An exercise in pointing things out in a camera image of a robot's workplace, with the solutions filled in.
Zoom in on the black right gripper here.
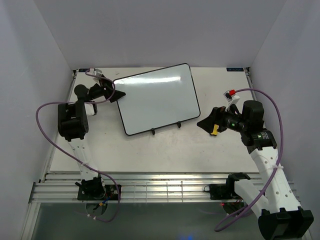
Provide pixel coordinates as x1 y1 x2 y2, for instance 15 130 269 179
196 103 248 134

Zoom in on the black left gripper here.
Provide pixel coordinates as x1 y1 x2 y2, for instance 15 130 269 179
88 74 126 103

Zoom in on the yellow whiteboard eraser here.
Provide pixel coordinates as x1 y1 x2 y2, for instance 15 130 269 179
210 124 219 136

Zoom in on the white whiteboard black frame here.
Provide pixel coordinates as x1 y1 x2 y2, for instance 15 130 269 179
114 63 201 136

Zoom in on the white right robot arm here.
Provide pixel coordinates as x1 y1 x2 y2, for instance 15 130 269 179
197 100 314 240

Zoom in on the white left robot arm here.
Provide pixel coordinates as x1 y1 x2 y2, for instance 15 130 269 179
57 80 126 200

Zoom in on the black metal easel stand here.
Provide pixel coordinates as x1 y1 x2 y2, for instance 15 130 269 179
150 121 182 136

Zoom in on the blue label sticker left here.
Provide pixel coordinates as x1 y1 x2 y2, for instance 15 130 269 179
78 68 90 73

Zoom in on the blue label sticker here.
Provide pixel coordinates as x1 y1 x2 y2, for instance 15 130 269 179
78 68 90 73
226 67 244 72

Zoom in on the blue label sticker right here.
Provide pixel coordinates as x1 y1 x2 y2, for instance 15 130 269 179
226 67 244 72

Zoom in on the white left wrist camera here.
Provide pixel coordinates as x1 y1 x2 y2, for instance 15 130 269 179
89 68 103 83

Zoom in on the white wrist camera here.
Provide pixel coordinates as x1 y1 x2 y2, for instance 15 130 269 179
223 89 240 112
89 68 103 83

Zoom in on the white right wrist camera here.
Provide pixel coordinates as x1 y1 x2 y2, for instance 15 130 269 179
223 89 240 112

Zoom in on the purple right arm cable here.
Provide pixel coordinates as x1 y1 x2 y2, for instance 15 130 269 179
213 88 285 233

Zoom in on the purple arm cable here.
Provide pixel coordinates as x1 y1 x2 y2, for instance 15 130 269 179
35 68 121 223
213 88 285 233

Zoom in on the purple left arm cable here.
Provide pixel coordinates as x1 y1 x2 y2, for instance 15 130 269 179
35 68 121 223

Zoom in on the aluminium table frame rail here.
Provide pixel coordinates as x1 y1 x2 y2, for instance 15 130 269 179
27 172 301 204

